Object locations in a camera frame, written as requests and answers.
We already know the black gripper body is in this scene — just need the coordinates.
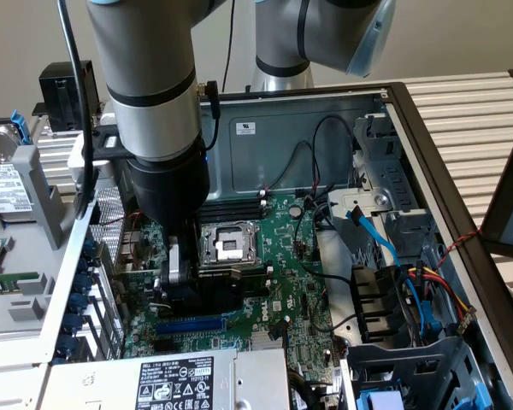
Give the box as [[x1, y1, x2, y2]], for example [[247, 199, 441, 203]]
[[126, 143, 211, 241]]

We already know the blue expansion slot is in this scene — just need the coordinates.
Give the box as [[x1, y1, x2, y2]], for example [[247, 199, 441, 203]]
[[156, 314, 232, 337]]

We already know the silver USB port stack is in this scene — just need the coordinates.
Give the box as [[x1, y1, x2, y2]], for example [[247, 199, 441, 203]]
[[115, 255, 139, 274]]

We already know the metal CPU socket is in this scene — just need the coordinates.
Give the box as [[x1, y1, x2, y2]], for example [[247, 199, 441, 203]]
[[198, 220, 262, 270]]

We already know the silver ethernet port block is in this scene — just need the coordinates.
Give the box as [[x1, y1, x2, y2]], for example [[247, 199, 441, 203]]
[[118, 232, 140, 257]]

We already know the black RAM slot row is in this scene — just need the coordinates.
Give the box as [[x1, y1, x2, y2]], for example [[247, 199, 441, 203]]
[[239, 266, 274, 302], [200, 195, 268, 226]]

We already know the green motherboard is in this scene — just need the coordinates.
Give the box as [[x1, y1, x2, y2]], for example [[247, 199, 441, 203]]
[[121, 194, 347, 385]]

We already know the silver chipset heatsink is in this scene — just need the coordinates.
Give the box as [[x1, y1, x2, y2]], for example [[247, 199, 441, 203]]
[[250, 331, 283, 351]]

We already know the open metal PC case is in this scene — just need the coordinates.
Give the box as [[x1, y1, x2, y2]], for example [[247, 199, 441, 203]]
[[36, 81, 513, 410]]

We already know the grey power supply unit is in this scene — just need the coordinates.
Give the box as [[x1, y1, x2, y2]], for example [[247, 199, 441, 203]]
[[38, 348, 292, 410]]

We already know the silver hard disk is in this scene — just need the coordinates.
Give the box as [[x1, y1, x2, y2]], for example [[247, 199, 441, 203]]
[[0, 123, 33, 223]]

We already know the silver metal disk bay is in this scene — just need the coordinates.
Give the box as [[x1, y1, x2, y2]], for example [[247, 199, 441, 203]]
[[327, 111, 444, 274]]

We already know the grey plastic drive cage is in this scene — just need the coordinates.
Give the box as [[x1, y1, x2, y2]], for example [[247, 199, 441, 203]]
[[339, 335, 504, 410]]

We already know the dark framed monitor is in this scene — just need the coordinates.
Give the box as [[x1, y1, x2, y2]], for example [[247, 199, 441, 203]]
[[481, 108, 513, 257]]

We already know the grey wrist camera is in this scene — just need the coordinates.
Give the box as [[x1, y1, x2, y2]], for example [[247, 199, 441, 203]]
[[67, 126, 132, 189]]

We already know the red black twisted wire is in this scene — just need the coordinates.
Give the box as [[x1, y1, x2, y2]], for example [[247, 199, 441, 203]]
[[435, 230, 482, 270], [97, 211, 143, 266]]

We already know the black cable with gold nut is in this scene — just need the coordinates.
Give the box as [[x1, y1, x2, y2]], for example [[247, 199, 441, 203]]
[[196, 79, 221, 151]]

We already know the thin black wire loop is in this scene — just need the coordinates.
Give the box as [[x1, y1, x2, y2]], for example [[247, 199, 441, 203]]
[[310, 114, 357, 202], [264, 139, 314, 192]]

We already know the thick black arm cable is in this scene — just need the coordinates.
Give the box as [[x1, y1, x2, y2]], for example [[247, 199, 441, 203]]
[[56, 0, 97, 222]]

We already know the long black wire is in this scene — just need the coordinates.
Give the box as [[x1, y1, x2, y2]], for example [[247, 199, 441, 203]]
[[293, 203, 356, 285]]

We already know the thin black hanging cable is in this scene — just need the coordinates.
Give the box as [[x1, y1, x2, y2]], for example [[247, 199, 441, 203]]
[[221, 0, 237, 94]]

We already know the yellow black wire bundle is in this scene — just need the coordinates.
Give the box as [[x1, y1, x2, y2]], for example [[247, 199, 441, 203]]
[[288, 369, 326, 410]]

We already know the blue plastic disk handle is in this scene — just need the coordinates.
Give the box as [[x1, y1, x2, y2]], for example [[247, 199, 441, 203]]
[[9, 109, 30, 146]]

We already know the blue SATA wire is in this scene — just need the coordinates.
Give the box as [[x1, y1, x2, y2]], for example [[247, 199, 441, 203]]
[[344, 204, 444, 343]]

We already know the coloured power wire bundle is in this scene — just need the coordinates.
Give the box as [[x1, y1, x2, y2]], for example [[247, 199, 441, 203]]
[[404, 264, 478, 338]]

